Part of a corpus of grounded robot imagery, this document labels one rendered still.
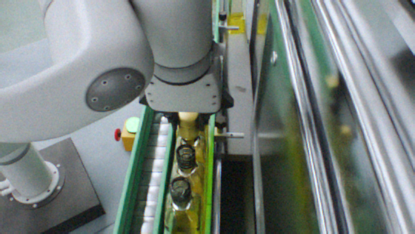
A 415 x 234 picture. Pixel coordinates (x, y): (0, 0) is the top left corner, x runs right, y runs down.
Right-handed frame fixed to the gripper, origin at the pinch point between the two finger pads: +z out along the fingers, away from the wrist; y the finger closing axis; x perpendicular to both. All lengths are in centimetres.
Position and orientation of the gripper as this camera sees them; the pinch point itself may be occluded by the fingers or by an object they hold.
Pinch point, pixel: (188, 117)
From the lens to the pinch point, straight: 50.5
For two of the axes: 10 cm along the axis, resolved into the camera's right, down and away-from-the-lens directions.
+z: 0.1, 4.6, 8.9
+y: -10.0, -0.4, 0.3
